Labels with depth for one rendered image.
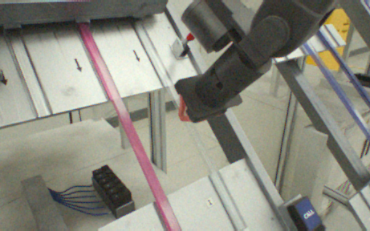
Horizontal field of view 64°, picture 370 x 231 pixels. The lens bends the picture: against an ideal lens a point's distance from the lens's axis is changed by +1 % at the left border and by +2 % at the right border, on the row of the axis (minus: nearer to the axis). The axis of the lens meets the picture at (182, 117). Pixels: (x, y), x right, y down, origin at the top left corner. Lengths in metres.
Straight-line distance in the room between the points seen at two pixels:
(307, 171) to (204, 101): 0.47
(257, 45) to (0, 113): 0.35
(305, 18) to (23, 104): 0.38
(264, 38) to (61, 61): 0.33
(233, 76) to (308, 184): 0.53
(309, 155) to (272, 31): 0.53
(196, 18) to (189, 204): 0.28
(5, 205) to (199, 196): 0.57
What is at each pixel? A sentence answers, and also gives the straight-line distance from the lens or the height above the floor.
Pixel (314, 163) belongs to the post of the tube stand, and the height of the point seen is 0.73.
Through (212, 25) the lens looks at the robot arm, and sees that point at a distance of 0.38.
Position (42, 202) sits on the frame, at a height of 0.66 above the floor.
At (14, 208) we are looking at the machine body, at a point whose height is 0.62.
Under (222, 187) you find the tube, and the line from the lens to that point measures 0.50.
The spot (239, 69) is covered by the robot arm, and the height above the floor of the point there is 1.05.
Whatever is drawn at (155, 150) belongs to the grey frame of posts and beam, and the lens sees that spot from 0.91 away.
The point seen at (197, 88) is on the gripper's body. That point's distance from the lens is 0.44.
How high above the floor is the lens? 1.16
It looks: 26 degrees down
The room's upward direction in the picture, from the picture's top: straight up
